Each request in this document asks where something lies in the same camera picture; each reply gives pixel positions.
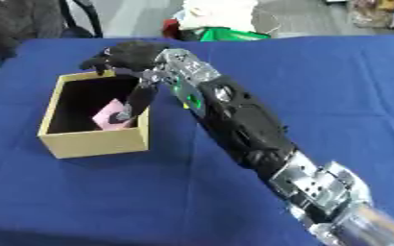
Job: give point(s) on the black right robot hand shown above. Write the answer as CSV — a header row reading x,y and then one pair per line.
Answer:
x,y
128,56

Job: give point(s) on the red object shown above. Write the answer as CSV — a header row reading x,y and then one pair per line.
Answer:
x,y
170,29

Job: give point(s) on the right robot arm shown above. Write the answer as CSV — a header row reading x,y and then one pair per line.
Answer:
x,y
245,128

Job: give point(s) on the black chair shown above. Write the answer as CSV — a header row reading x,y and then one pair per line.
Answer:
x,y
82,22

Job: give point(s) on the brown clutter pile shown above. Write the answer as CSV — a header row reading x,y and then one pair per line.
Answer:
x,y
374,12

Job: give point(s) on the white and green bag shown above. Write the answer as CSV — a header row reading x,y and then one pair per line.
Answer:
x,y
223,19

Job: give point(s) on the tan cardboard box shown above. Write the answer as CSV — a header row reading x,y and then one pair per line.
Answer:
x,y
94,141

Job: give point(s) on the pink block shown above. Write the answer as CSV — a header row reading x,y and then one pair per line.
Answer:
x,y
110,116

